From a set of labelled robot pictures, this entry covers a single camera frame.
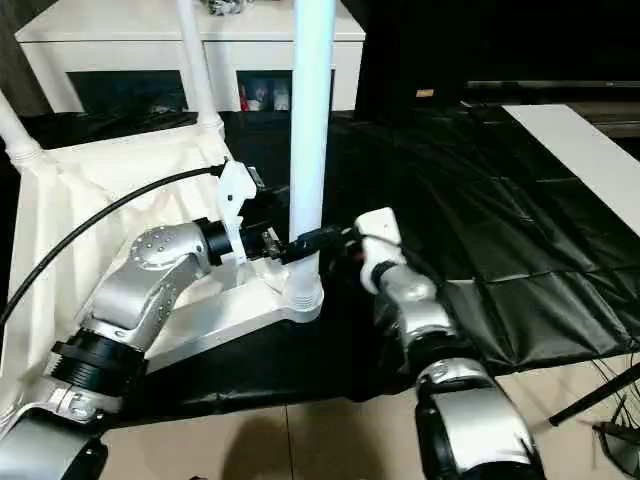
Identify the white plastic table leg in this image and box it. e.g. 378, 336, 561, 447
283, 0, 337, 324
0, 91, 44, 164
175, 0, 227, 139

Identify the white plastic table top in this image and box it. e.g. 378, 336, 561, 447
0, 123, 326, 436

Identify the black work mat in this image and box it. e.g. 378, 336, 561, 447
0, 102, 640, 431

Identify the white cabinet with glass doors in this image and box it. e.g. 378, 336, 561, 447
13, 0, 369, 115

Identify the white flat board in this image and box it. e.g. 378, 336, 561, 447
501, 103, 640, 221

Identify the black folding stand leg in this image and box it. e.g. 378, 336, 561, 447
549, 364, 640, 427

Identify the grey curtain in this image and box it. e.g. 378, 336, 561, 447
0, 0, 51, 119

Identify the dark grey floor device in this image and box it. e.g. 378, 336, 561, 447
594, 422, 640, 474

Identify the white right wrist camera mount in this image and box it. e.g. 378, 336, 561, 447
353, 206, 407, 296

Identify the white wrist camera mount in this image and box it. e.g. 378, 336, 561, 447
217, 158, 264, 266
353, 206, 407, 296

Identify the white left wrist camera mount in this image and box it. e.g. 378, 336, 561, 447
217, 158, 264, 266

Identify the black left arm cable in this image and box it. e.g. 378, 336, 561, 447
0, 164, 226, 326

